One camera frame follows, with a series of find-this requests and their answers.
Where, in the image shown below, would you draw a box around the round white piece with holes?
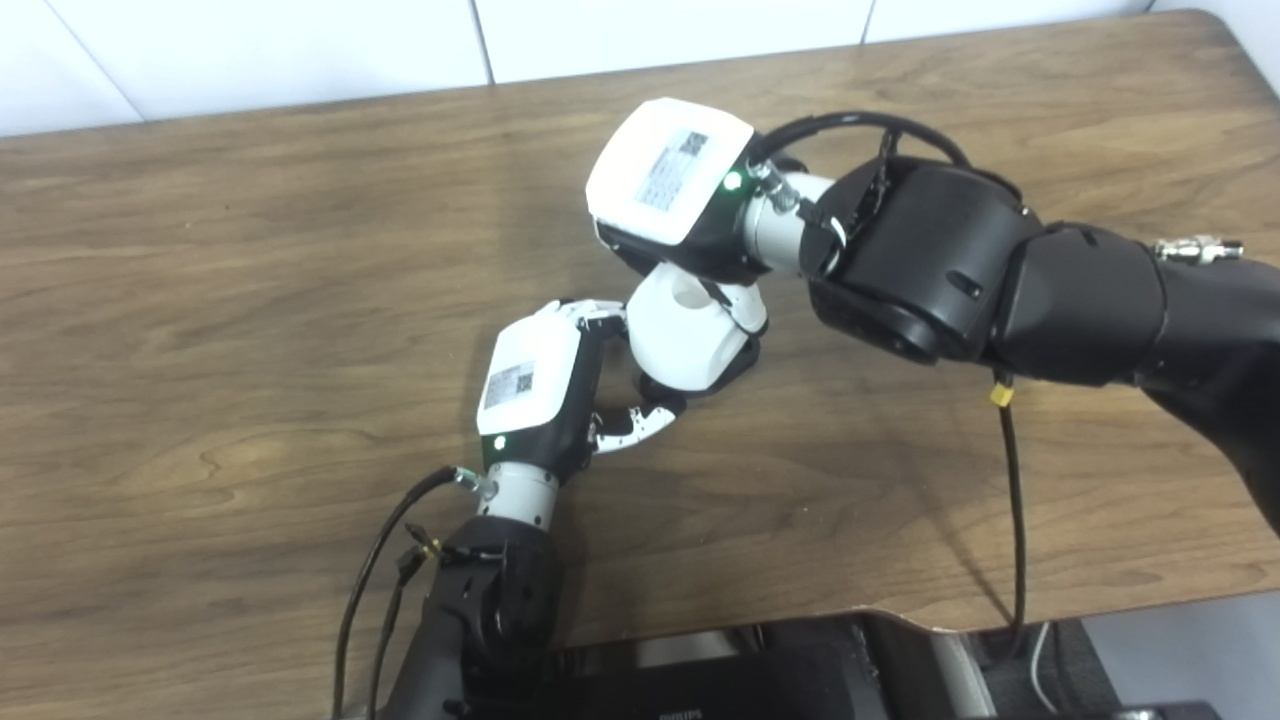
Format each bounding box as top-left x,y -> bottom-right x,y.
627,263 -> 756,393

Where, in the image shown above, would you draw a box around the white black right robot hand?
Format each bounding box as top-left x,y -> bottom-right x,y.
585,97 -> 771,336

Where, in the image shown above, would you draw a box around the thick black left wrist cable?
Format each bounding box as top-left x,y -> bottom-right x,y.
330,465 -> 496,720

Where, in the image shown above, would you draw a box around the thin white floor cable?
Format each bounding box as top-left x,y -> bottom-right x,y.
1026,622 -> 1059,720

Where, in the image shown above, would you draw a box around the thick black wrist cable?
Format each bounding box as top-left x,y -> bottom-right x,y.
330,465 -> 496,720
745,111 -> 973,216

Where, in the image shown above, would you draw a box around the thin black wire yellow tag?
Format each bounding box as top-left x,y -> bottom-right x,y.
368,525 -> 446,720

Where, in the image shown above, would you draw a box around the thick black right wrist cable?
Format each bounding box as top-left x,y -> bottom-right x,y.
745,111 -> 973,216

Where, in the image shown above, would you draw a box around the long black hanging cable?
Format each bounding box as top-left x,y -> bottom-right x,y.
985,370 -> 1031,661

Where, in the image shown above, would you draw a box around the silver connector plug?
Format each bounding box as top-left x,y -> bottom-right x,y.
1152,234 -> 1246,265

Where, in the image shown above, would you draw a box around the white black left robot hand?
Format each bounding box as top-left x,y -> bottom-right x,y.
476,298 -> 689,481

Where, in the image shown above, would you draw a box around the dark robot torso edge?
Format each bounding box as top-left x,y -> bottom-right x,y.
545,612 -> 1001,720

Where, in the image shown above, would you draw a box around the black holder part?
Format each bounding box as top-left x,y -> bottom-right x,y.
637,335 -> 763,398

